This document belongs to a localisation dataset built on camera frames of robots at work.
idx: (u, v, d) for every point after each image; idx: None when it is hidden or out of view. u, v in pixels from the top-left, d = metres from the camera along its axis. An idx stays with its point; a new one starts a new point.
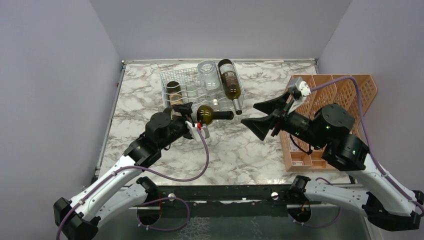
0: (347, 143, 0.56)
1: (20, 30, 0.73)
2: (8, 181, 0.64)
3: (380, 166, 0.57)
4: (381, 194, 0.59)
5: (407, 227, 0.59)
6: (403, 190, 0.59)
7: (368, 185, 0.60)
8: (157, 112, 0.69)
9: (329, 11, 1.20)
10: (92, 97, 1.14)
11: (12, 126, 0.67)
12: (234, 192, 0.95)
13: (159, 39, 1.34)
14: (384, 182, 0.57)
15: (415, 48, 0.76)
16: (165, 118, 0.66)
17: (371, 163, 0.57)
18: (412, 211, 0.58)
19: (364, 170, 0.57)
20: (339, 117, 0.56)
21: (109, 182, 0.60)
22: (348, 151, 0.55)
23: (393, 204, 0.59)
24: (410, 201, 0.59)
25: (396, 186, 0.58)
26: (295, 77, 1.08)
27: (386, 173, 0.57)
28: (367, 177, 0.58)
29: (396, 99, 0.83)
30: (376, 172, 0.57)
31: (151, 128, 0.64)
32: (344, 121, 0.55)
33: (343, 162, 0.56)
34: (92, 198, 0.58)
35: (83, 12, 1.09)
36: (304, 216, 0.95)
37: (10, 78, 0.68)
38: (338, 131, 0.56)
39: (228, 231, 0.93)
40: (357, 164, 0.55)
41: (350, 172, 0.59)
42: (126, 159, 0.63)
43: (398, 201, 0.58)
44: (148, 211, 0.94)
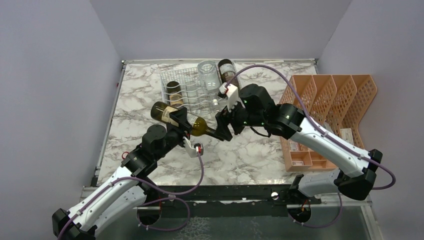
0: (282, 111, 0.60)
1: (21, 30, 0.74)
2: (7, 181, 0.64)
3: (318, 126, 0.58)
4: (330, 155, 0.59)
5: (367, 188, 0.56)
6: (349, 147, 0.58)
7: (315, 149, 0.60)
8: (153, 124, 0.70)
9: (329, 11, 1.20)
10: (93, 97, 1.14)
11: (13, 126, 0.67)
12: (234, 191, 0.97)
13: (159, 39, 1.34)
14: (325, 142, 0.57)
15: (415, 47, 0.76)
16: (161, 131, 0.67)
17: (308, 125, 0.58)
18: (363, 167, 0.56)
19: (300, 131, 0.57)
20: (250, 90, 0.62)
21: (106, 193, 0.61)
22: (281, 117, 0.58)
23: (344, 164, 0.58)
24: (360, 158, 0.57)
25: (339, 144, 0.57)
26: (295, 77, 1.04)
27: (325, 132, 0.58)
28: (307, 139, 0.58)
29: (396, 99, 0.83)
30: (314, 132, 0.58)
31: (147, 140, 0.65)
32: (254, 92, 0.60)
33: (282, 129, 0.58)
34: (90, 209, 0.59)
35: (83, 12, 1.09)
36: (304, 216, 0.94)
37: (11, 77, 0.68)
38: (256, 101, 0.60)
39: (228, 231, 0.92)
40: (291, 126, 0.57)
41: (292, 137, 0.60)
42: (124, 170, 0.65)
43: (346, 159, 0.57)
44: (148, 211, 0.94)
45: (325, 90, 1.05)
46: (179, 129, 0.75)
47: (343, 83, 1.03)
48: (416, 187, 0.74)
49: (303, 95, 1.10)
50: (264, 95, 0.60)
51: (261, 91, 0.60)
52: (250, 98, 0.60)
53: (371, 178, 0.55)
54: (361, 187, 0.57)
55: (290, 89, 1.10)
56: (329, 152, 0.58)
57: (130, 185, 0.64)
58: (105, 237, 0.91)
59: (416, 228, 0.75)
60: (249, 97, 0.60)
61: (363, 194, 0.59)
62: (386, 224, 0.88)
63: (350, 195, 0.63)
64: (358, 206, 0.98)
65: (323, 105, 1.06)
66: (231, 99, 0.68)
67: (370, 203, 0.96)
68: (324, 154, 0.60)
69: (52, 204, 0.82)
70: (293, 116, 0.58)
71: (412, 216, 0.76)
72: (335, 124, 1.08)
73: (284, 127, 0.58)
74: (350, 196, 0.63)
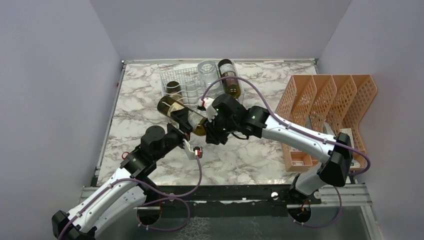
0: (250, 114, 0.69)
1: (20, 31, 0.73)
2: (8, 181, 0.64)
3: (282, 120, 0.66)
4: (300, 145, 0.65)
5: (339, 169, 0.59)
6: (313, 134, 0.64)
7: (287, 142, 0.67)
8: (152, 125, 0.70)
9: (329, 11, 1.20)
10: (93, 97, 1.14)
11: (12, 126, 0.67)
12: (234, 191, 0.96)
13: (159, 40, 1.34)
14: (289, 133, 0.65)
15: (415, 48, 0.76)
16: (160, 132, 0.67)
17: (273, 121, 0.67)
18: (329, 150, 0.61)
19: (266, 127, 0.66)
20: (219, 99, 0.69)
21: (105, 194, 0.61)
22: (249, 119, 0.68)
23: (313, 151, 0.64)
24: (325, 142, 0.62)
25: (303, 132, 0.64)
26: (295, 77, 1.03)
27: (288, 124, 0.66)
28: (274, 133, 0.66)
29: (395, 99, 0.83)
30: (279, 126, 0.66)
31: (145, 141, 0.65)
32: (223, 100, 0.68)
33: (251, 129, 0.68)
34: (89, 211, 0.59)
35: (83, 12, 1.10)
36: (304, 216, 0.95)
37: (10, 77, 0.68)
38: (225, 108, 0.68)
39: (227, 231, 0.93)
40: (257, 125, 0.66)
41: (263, 135, 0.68)
42: (123, 171, 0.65)
43: (311, 144, 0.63)
44: (148, 211, 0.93)
45: (325, 90, 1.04)
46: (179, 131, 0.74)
47: (343, 83, 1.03)
48: (416, 187, 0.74)
49: (303, 95, 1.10)
50: (232, 101, 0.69)
51: (227, 98, 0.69)
52: (220, 105, 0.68)
53: (338, 159, 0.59)
54: (334, 171, 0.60)
55: (290, 89, 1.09)
56: (297, 142, 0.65)
57: (130, 186, 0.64)
58: (105, 237, 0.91)
59: (416, 227, 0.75)
60: (219, 105, 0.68)
61: (341, 179, 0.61)
62: (386, 224, 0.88)
63: (335, 186, 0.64)
64: (358, 206, 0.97)
65: (323, 105, 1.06)
66: (208, 110, 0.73)
67: (370, 203, 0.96)
68: (298, 146, 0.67)
69: (52, 205, 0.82)
70: (259, 116, 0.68)
71: (412, 215, 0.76)
72: (335, 124, 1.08)
73: (252, 127, 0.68)
74: (334, 185, 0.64)
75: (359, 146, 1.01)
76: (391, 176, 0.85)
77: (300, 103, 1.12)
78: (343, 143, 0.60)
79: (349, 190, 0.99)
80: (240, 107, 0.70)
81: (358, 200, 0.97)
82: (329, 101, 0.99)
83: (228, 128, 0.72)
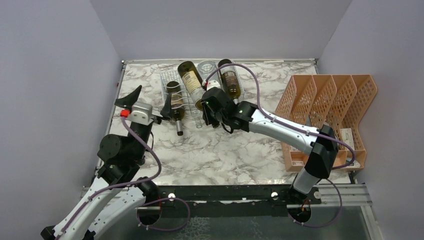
0: (239, 109, 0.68)
1: (20, 31, 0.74)
2: (8, 181, 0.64)
3: (267, 114, 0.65)
4: (284, 138, 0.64)
5: (322, 161, 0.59)
6: (297, 127, 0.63)
7: (271, 135, 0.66)
8: (107, 134, 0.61)
9: (329, 11, 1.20)
10: (93, 98, 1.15)
11: (12, 125, 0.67)
12: (234, 191, 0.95)
13: (159, 40, 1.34)
14: (274, 126, 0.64)
15: (415, 47, 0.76)
16: (114, 144, 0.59)
17: (259, 115, 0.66)
18: (312, 142, 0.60)
19: (252, 121, 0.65)
20: (211, 92, 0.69)
21: (85, 209, 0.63)
22: (238, 113, 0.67)
23: (297, 143, 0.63)
24: (308, 134, 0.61)
25: (288, 125, 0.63)
26: (295, 77, 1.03)
27: (273, 117, 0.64)
28: (260, 127, 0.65)
29: (395, 99, 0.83)
30: (264, 119, 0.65)
31: (103, 158, 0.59)
32: (214, 94, 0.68)
33: (238, 122, 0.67)
34: (72, 227, 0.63)
35: (83, 12, 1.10)
36: (304, 216, 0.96)
37: (10, 77, 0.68)
38: (214, 101, 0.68)
39: (228, 232, 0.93)
40: (244, 119, 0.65)
41: (251, 129, 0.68)
42: (100, 181, 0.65)
43: (294, 137, 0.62)
44: (148, 211, 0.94)
45: (325, 90, 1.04)
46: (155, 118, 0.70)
47: (343, 83, 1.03)
48: (416, 187, 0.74)
49: (303, 95, 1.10)
50: (222, 95, 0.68)
51: (217, 92, 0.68)
52: (210, 99, 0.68)
53: (320, 150, 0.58)
54: (318, 163, 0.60)
55: (290, 89, 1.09)
56: (282, 135, 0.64)
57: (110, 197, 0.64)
58: (105, 237, 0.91)
59: (416, 227, 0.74)
60: (209, 98, 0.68)
61: (325, 171, 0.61)
62: (387, 224, 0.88)
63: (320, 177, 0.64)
64: (358, 206, 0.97)
65: (323, 105, 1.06)
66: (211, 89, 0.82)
67: (370, 203, 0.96)
68: (281, 139, 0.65)
69: (52, 205, 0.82)
70: (246, 111, 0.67)
71: (412, 214, 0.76)
72: (335, 124, 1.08)
73: (239, 120, 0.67)
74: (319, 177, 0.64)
75: (359, 146, 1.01)
76: (391, 176, 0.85)
77: (300, 103, 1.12)
78: (326, 135, 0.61)
79: (349, 190, 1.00)
80: (230, 101, 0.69)
81: (358, 200, 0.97)
82: (329, 101, 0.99)
83: (218, 119, 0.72)
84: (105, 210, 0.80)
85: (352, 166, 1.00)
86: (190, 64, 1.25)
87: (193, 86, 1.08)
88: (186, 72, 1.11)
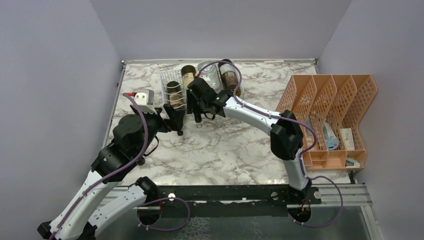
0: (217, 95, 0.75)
1: (19, 31, 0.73)
2: (8, 181, 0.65)
3: (238, 100, 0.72)
4: (253, 122, 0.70)
5: (278, 141, 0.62)
6: (262, 110, 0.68)
7: (244, 119, 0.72)
8: (127, 115, 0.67)
9: (329, 11, 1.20)
10: (93, 97, 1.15)
11: (12, 126, 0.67)
12: (234, 191, 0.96)
13: (159, 40, 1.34)
14: (242, 110, 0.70)
15: (415, 48, 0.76)
16: (136, 123, 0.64)
17: (232, 101, 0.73)
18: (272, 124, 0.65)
19: (225, 106, 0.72)
20: (191, 81, 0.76)
21: (80, 204, 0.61)
22: (214, 99, 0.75)
23: (262, 126, 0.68)
24: (270, 117, 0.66)
25: (254, 109, 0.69)
26: (295, 77, 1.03)
27: (243, 103, 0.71)
28: (232, 111, 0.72)
29: (395, 98, 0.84)
30: (236, 105, 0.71)
31: (119, 134, 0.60)
32: (195, 82, 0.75)
33: (214, 108, 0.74)
34: (68, 223, 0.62)
35: (83, 13, 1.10)
36: (304, 216, 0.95)
37: (10, 78, 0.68)
38: (197, 90, 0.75)
39: (228, 231, 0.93)
40: (219, 105, 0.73)
41: (226, 114, 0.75)
42: (94, 175, 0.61)
43: (258, 119, 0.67)
44: (148, 211, 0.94)
45: (325, 90, 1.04)
46: (156, 116, 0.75)
47: (343, 83, 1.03)
48: (415, 187, 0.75)
49: (303, 95, 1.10)
50: (202, 84, 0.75)
51: (198, 80, 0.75)
52: (191, 87, 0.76)
53: (279, 130, 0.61)
54: (275, 143, 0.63)
55: (290, 89, 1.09)
56: (250, 118, 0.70)
57: (104, 191, 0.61)
58: (105, 237, 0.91)
59: (415, 226, 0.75)
60: (191, 86, 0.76)
61: (287, 152, 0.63)
62: (387, 224, 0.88)
63: (286, 159, 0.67)
64: (358, 206, 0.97)
65: (323, 105, 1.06)
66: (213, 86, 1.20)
67: (370, 203, 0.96)
68: (250, 122, 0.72)
69: (52, 205, 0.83)
70: (222, 98, 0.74)
71: (412, 213, 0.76)
72: (335, 124, 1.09)
73: (216, 107, 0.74)
74: (284, 159, 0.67)
75: (359, 146, 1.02)
76: (391, 176, 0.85)
77: (300, 103, 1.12)
78: (285, 118, 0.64)
79: (349, 190, 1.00)
80: (210, 89, 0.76)
81: (358, 200, 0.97)
82: (329, 101, 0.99)
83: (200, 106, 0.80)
84: (107, 206, 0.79)
85: (352, 166, 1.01)
86: (193, 68, 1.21)
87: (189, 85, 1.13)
88: (186, 73, 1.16)
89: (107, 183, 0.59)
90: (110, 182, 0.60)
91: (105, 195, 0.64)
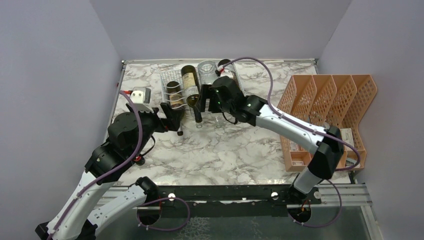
0: (249, 102, 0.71)
1: (20, 32, 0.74)
2: (8, 180, 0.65)
3: (275, 110, 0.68)
4: (292, 135, 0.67)
5: (325, 161, 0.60)
6: (304, 125, 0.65)
7: (279, 131, 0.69)
8: (124, 114, 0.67)
9: (329, 11, 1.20)
10: (93, 97, 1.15)
11: (12, 126, 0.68)
12: (234, 191, 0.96)
13: (159, 40, 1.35)
14: (281, 122, 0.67)
15: (415, 48, 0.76)
16: (132, 121, 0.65)
17: (267, 110, 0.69)
18: (317, 141, 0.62)
19: (260, 115, 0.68)
20: (221, 81, 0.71)
21: (76, 206, 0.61)
22: (245, 106, 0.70)
23: (303, 141, 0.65)
24: (314, 133, 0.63)
25: (295, 122, 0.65)
26: (295, 77, 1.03)
27: (281, 114, 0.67)
28: (268, 122, 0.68)
29: (395, 98, 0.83)
30: (272, 115, 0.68)
31: (115, 132, 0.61)
32: (225, 83, 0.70)
33: (245, 116, 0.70)
34: (64, 225, 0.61)
35: (83, 13, 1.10)
36: (304, 216, 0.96)
37: (10, 78, 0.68)
38: (226, 91, 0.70)
39: (228, 231, 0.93)
40: (251, 112, 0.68)
41: (257, 123, 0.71)
42: (88, 176, 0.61)
43: (301, 135, 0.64)
44: (148, 211, 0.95)
45: (325, 90, 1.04)
46: (153, 115, 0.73)
47: (343, 83, 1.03)
48: (416, 186, 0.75)
49: (303, 94, 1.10)
50: (233, 86, 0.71)
51: (229, 82, 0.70)
52: (221, 88, 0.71)
53: (325, 150, 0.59)
54: (322, 163, 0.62)
55: (290, 89, 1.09)
56: (287, 131, 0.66)
57: (99, 192, 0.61)
58: (105, 237, 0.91)
59: (415, 226, 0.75)
60: (220, 87, 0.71)
61: (329, 170, 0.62)
62: (387, 224, 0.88)
63: (324, 177, 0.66)
64: (358, 206, 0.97)
65: (323, 105, 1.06)
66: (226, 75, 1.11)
67: (370, 203, 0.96)
68: (286, 135, 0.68)
69: (52, 205, 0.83)
70: (255, 104, 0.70)
71: (412, 213, 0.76)
72: (335, 124, 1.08)
73: (247, 114, 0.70)
74: (323, 176, 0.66)
75: (359, 146, 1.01)
76: (391, 176, 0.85)
77: (300, 103, 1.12)
78: (332, 135, 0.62)
79: (349, 190, 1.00)
80: (240, 93, 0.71)
81: (358, 200, 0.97)
82: (329, 101, 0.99)
83: (226, 110, 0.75)
84: (107, 206, 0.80)
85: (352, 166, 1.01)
86: (193, 68, 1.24)
87: (188, 84, 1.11)
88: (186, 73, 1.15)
89: (102, 184, 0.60)
90: (104, 182, 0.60)
91: (101, 195, 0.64)
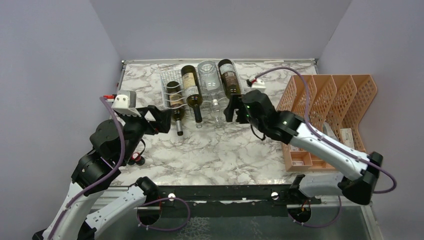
0: (283, 118, 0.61)
1: (20, 32, 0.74)
2: (8, 180, 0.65)
3: (314, 130, 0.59)
4: (331, 160, 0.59)
5: (368, 190, 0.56)
6: (346, 150, 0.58)
7: (316, 154, 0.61)
8: (106, 121, 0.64)
9: (329, 11, 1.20)
10: (93, 97, 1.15)
11: (12, 126, 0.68)
12: (234, 191, 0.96)
13: (159, 40, 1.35)
14: (321, 145, 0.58)
15: (415, 48, 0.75)
16: (113, 130, 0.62)
17: (306, 129, 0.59)
18: (361, 170, 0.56)
19: (298, 135, 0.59)
20: (252, 96, 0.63)
21: (66, 217, 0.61)
22: (280, 123, 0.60)
23: (344, 167, 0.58)
24: (358, 160, 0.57)
25: (337, 147, 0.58)
26: (295, 77, 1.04)
27: (322, 136, 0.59)
28: (306, 143, 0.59)
29: (396, 98, 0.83)
30: (311, 136, 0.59)
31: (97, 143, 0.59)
32: (257, 98, 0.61)
33: (280, 134, 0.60)
34: (57, 236, 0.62)
35: (83, 13, 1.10)
36: (304, 216, 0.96)
37: (10, 78, 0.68)
38: (258, 107, 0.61)
39: (228, 231, 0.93)
40: (287, 131, 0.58)
41: (292, 143, 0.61)
42: (76, 186, 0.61)
43: (343, 161, 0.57)
44: (148, 211, 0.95)
45: (325, 90, 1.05)
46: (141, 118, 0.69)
47: (343, 83, 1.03)
48: (416, 187, 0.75)
49: (303, 95, 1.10)
50: (266, 101, 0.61)
51: (263, 97, 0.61)
52: (253, 104, 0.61)
53: (370, 180, 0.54)
54: (363, 191, 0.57)
55: (290, 89, 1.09)
56: (328, 155, 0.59)
57: (88, 202, 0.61)
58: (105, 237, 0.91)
59: (416, 226, 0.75)
60: (252, 102, 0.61)
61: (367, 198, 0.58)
62: (387, 224, 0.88)
63: (358, 203, 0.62)
64: (358, 206, 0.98)
65: (323, 105, 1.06)
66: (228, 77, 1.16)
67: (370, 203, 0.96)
68: (324, 158, 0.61)
69: (52, 205, 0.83)
70: (290, 121, 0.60)
71: (412, 213, 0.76)
72: (335, 124, 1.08)
73: (282, 132, 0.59)
74: (356, 202, 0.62)
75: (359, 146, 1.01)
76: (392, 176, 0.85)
77: (300, 103, 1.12)
78: (376, 164, 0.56)
79: None
80: (273, 108, 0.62)
81: None
82: (329, 101, 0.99)
83: (255, 126, 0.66)
84: (107, 208, 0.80)
85: None
86: (193, 68, 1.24)
87: (188, 84, 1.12)
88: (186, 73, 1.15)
89: (89, 195, 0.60)
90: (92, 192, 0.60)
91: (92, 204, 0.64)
